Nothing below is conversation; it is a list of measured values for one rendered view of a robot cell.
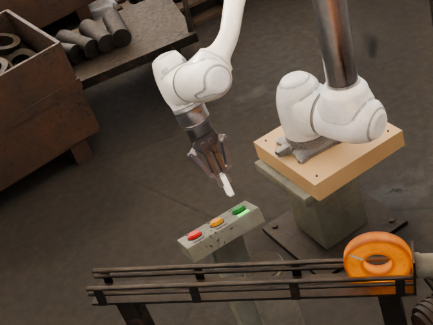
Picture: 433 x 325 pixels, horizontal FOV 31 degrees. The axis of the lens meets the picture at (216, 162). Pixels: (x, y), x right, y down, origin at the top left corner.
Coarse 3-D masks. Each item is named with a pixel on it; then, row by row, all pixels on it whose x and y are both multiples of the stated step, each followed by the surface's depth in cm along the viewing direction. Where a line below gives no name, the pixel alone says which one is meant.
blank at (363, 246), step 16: (352, 240) 179; (368, 240) 176; (384, 240) 175; (400, 240) 177; (352, 256) 179; (368, 256) 178; (400, 256) 177; (352, 272) 182; (368, 272) 182; (384, 272) 182; (400, 272) 180
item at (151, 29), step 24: (144, 0) 441; (168, 0) 431; (96, 24) 411; (120, 24) 401; (144, 24) 415; (168, 24) 407; (192, 24) 391; (72, 48) 395; (96, 48) 399; (120, 48) 400; (144, 48) 392; (168, 48) 389; (96, 72) 387; (120, 72) 388
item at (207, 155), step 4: (204, 144) 218; (204, 148) 218; (204, 152) 219; (208, 152) 219; (204, 156) 222; (208, 156) 219; (208, 160) 220; (212, 160) 220; (208, 164) 222; (212, 164) 220; (212, 168) 221; (212, 172) 223; (216, 172) 221; (216, 176) 221
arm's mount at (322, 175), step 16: (256, 144) 281; (272, 144) 278; (352, 144) 265; (368, 144) 263; (384, 144) 263; (400, 144) 267; (272, 160) 276; (288, 160) 268; (320, 160) 264; (336, 160) 261; (352, 160) 259; (368, 160) 262; (288, 176) 270; (304, 176) 259; (320, 176) 257; (336, 176) 257; (352, 176) 261; (320, 192) 256
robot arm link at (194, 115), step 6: (186, 108) 213; (192, 108) 213; (198, 108) 214; (204, 108) 216; (174, 114) 217; (180, 114) 214; (186, 114) 213; (192, 114) 213; (198, 114) 214; (204, 114) 215; (180, 120) 215; (186, 120) 214; (192, 120) 214; (198, 120) 214; (204, 120) 217; (180, 126) 218; (186, 126) 215; (192, 126) 216
